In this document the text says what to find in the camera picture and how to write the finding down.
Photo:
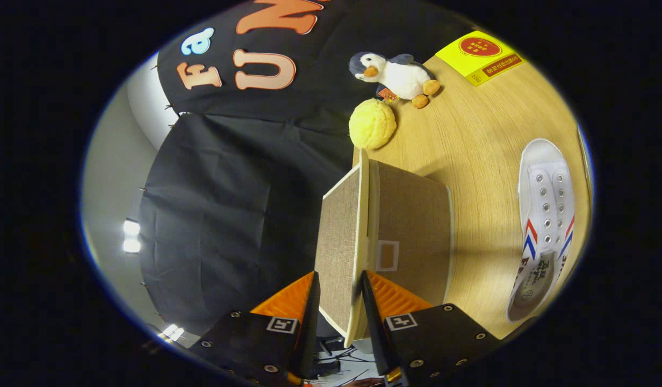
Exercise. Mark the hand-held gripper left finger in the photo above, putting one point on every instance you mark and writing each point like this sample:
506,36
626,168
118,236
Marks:
309,333

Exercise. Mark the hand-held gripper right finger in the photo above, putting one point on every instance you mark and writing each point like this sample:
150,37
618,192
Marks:
375,333

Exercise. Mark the brown fabric storage box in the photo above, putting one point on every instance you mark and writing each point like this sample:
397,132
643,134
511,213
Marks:
411,215

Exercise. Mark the white canvas shoe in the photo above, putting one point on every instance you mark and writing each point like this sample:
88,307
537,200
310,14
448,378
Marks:
540,166

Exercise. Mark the ceiling light panel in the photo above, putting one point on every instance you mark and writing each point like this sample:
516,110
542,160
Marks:
131,244
173,332

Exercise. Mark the yellow bread plush toy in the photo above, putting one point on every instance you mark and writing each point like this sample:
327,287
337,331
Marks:
371,124

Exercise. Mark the penguin plush toy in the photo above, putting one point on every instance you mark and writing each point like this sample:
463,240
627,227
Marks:
401,75

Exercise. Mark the yellow book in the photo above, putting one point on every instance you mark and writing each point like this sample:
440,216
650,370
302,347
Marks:
473,63

